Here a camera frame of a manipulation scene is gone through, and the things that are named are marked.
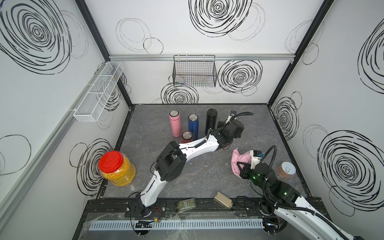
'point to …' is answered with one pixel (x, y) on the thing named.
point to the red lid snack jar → (116, 167)
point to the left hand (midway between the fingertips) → (233, 125)
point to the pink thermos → (174, 116)
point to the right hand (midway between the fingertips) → (238, 165)
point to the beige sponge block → (223, 200)
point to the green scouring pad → (186, 204)
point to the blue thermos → (193, 125)
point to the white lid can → (286, 170)
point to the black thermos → (211, 122)
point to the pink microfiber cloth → (245, 157)
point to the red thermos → (187, 136)
